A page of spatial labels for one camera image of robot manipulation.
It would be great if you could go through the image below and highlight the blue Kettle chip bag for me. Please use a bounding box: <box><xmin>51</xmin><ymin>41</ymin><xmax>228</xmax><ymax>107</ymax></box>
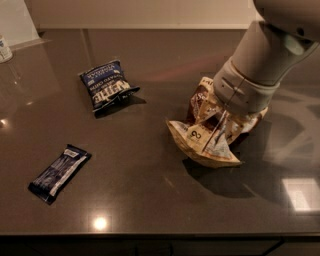
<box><xmin>79</xmin><ymin>60</ymin><xmax>140</xmax><ymax>112</ymax></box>

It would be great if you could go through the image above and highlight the brown Late July chip bag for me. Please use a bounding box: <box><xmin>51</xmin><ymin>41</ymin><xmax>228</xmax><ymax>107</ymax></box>
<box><xmin>166</xmin><ymin>77</ymin><xmax>268</xmax><ymax>168</ymax></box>

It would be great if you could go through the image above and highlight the white bottle at left edge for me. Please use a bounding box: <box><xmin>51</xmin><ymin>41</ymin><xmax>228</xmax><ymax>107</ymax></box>
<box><xmin>0</xmin><ymin>35</ymin><xmax>13</xmax><ymax>63</ymax></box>

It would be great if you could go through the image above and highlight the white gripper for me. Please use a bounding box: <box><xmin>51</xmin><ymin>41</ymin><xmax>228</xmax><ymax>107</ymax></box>
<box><xmin>213</xmin><ymin>58</ymin><xmax>279</xmax><ymax>115</ymax></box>

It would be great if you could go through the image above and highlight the dark blue snack bar wrapper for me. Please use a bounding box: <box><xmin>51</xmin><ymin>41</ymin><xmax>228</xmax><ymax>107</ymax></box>
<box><xmin>28</xmin><ymin>144</ymin><xmax>91</xmax><ymax>205</ymax></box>

